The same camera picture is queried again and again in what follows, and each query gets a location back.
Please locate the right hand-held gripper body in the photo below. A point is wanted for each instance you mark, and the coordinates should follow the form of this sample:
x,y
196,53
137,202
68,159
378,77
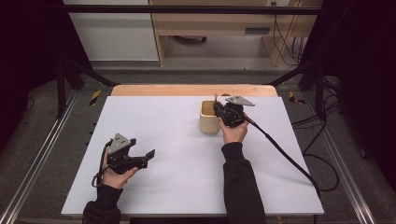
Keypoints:
x,y
233,115

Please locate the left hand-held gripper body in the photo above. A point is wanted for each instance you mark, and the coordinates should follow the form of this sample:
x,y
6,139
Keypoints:
x,y
120,146

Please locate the cream square pen holder cup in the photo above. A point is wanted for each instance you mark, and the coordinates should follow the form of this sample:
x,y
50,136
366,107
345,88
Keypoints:
x,y
208,124

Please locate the person's right hand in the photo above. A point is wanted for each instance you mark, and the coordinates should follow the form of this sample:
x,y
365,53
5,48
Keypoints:
x,y
233,133

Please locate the person's left hand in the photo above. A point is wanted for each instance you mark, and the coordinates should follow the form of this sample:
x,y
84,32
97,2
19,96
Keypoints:
x,y
115,179

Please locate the wooden table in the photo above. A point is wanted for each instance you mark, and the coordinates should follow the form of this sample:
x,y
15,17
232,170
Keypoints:
x,y
186,90

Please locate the yellow black tape marker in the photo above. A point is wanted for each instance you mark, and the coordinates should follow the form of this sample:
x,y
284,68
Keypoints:
x,y
95,97
294,98

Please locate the wheeled chair base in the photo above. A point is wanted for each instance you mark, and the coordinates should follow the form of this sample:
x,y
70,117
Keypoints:
x,y
190,39

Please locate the beige office desk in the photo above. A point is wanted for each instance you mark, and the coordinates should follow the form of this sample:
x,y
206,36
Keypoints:
x,y
218,21

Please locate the white cabinet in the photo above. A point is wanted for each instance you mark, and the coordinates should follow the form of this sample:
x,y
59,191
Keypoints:
x,y
115,37

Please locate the black curtain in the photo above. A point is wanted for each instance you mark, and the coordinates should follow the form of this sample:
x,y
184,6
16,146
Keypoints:
x,y
25,62
367,77

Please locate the black frame stand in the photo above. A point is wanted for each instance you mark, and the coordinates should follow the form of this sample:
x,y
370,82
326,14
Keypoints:
x,y
81,73
308,73

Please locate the aluminium floor rail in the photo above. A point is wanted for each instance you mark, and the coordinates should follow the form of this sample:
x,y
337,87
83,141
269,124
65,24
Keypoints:
x,y
37,161
342,168

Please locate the black frame crossbar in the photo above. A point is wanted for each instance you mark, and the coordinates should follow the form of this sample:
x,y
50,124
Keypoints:
x,y
186,9

